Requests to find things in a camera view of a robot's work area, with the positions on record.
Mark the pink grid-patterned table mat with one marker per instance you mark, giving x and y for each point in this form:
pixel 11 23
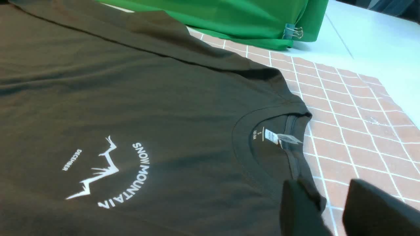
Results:
pixel 357 130

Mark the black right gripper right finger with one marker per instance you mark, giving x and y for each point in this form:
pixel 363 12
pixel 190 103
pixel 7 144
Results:
pixel 370 211

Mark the metal binder clip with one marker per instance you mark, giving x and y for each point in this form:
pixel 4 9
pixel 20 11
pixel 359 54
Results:
pixel 291 31

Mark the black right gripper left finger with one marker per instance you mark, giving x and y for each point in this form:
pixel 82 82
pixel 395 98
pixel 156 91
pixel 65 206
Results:
pixel 301 210

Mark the dark gray long-sleeve shirt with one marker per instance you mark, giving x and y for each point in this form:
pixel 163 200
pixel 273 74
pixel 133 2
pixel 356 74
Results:
pixel 121 123

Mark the green backdrop cloth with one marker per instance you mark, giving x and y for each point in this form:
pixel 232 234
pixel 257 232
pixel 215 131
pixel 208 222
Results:
pixel 259 23

